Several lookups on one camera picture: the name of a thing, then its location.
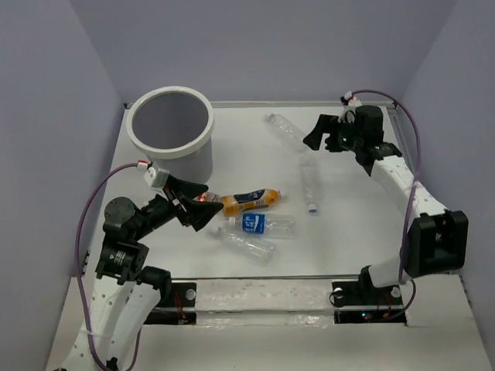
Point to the red label small bottle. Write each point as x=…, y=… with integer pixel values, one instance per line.
x=209, y=197

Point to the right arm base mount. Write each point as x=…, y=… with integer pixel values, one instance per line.
x=354, y=306

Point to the orange juice bottle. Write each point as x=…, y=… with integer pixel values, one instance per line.
x=259, y=199

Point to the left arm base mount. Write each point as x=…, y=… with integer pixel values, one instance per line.
x=178, y=308

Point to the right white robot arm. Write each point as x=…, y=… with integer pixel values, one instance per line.
x=434, y=237

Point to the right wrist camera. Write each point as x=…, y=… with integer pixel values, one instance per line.
x=350, y=100

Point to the clear crushed bottle front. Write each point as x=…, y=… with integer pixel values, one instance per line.
x=257, y=251

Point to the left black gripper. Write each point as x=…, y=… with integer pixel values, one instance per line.
x=197, y=212

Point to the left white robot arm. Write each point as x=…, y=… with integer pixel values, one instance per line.
x=125, y=289

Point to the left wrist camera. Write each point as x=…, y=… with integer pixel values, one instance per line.
x=156, y=177

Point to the blue label clear bottle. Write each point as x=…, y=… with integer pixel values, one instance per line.
x=264, y=224

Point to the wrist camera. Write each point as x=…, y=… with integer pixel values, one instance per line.
x=156, y=177
x=350, y=100

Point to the white cylindrical bin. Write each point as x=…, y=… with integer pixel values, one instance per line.
x=172, y=127

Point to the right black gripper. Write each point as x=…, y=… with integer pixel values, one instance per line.
x=326, y=124

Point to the clear bottle blue cap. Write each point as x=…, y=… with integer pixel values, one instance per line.
x=310, y=182

